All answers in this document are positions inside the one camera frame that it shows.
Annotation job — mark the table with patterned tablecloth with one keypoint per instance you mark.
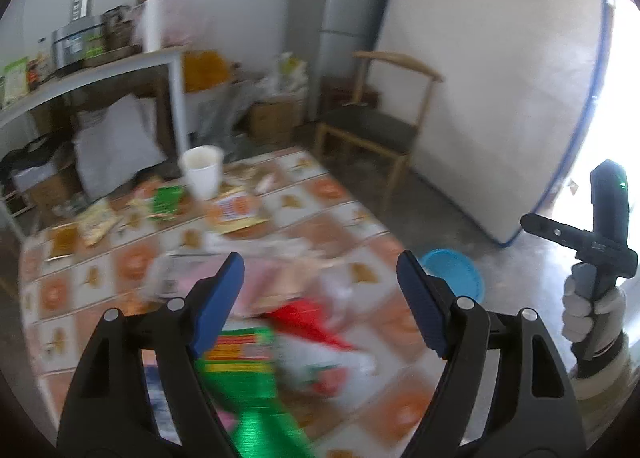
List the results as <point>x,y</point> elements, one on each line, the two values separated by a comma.
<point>320,188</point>

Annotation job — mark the dark tin container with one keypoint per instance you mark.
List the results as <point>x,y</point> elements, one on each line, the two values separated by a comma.
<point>117,28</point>

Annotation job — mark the yellow plastic bags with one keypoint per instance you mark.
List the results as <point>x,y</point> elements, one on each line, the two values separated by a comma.
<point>205,71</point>

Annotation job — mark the white mattress with blue edge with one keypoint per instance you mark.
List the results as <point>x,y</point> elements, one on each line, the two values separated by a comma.
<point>490,88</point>

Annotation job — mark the grey box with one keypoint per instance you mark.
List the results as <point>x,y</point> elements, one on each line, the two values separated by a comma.
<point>172,273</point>

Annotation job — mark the large green snack packet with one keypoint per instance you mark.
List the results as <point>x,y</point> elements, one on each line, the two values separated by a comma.
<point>240,378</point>

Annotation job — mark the blue plastic basket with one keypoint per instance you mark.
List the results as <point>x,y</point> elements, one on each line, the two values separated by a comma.
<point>450,270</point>

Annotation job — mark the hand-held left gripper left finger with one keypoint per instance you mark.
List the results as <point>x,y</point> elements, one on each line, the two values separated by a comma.
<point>220,298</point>

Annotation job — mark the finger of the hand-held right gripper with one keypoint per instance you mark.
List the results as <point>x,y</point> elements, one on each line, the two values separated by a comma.
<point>550,230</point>

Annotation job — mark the red and white plastic bag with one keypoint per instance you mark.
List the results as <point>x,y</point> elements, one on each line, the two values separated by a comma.
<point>310,338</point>

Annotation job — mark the person's right hand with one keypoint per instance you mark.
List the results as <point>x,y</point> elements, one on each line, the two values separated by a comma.
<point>575,318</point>

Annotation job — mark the yellow snack packet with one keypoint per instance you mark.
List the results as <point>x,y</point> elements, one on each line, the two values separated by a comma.
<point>97,223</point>

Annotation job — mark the brown cardboard box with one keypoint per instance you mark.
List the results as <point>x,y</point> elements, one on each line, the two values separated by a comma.
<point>275,121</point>
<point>45,188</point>

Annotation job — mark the white plastic bags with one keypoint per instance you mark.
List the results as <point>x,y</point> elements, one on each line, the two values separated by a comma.
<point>117,148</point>

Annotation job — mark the white side table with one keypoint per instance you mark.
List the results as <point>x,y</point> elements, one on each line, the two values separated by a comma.
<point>100,76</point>

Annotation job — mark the paper towel roll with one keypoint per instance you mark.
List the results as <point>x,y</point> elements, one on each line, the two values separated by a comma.
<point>152,26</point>

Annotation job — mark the white paper cup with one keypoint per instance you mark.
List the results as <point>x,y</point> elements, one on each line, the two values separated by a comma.
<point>201,173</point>

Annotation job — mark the black bag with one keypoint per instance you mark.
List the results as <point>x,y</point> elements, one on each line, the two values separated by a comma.
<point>27,153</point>

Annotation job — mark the person's right forearm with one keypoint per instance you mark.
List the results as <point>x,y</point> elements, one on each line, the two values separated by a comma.
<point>602,378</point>

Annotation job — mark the white rectangular packet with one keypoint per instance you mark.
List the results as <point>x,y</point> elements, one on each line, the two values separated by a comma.
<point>237,210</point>

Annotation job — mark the wooden chair with dark seat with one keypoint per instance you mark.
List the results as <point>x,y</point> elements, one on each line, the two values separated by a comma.
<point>370,128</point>

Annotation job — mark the grey plastic bag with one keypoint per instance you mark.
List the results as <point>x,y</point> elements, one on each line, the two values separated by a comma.
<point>230,111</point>

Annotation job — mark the green food bag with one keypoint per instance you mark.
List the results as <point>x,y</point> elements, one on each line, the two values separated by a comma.
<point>14,81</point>

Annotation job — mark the small green snack packet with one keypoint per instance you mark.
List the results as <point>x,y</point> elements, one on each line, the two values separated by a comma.
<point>167,200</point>

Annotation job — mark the grey refrigerator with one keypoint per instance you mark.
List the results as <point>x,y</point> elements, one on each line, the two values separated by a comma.
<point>345,13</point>

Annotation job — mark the white bags with green print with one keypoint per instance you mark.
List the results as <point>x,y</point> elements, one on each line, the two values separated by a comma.
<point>287,76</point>

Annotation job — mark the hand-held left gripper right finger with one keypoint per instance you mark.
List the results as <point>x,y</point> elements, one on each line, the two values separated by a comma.
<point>422,298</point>

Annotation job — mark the brown snack packet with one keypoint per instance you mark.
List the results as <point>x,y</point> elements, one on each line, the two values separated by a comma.
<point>64,240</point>

